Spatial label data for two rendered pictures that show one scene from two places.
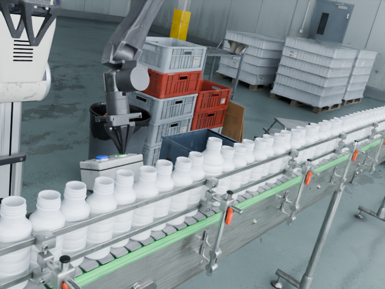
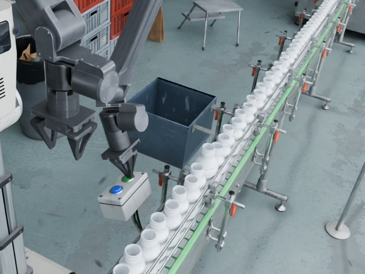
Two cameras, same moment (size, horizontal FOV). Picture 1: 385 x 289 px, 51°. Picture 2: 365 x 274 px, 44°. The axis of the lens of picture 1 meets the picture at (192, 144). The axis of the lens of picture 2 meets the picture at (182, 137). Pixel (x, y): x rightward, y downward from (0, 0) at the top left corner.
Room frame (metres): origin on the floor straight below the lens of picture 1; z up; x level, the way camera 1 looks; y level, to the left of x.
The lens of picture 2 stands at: (0.00, 0.29, 1.94)
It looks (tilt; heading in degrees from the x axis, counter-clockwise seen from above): 35 degrees down; 345
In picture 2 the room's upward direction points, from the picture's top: 8 degrees clockwise
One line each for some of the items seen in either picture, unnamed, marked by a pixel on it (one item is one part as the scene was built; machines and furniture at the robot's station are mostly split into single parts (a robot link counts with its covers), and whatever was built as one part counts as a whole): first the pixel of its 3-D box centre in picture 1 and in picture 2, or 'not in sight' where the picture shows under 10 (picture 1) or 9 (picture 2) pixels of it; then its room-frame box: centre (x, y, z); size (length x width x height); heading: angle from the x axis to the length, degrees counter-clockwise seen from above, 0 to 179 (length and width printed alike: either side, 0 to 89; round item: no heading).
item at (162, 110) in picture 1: (160, 101); (72, 14); (3.67, 0.37, 0.55); 0.61 x 0.41 x 0.22; 150
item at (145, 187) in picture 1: (142, 202); (169, 227); (0.79, 0.08, 1.08); 0.06 x 0.06 x 0.17
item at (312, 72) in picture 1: (314, 73); not in sight; (7.96, -2.01, 0.59); 1.24 x 1.03 x 1.17; 146
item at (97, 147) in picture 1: (115, 151); (43, 89); (2.84, 0.56, 0.32); 0.45 x 0.45 x 0.64
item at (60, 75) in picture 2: not in sight; (64, 72); (0.71, 0.32, 1.57); 0.07 x 0.06 x 0.07; 54
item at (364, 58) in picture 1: (339, 71); not in sight; (9.29, -2.87, 0.59); 1.25 x 1.03 x 1.17; 144
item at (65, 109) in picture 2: not in sight; (63, 101); (0.72, 0.33, 1.51); 0.10 x 0.07 x 0.07; 53
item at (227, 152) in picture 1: (220, 175); (212, 167); (1.03, -0.09, 1.08); 0.06 x 0.06 x 0.17
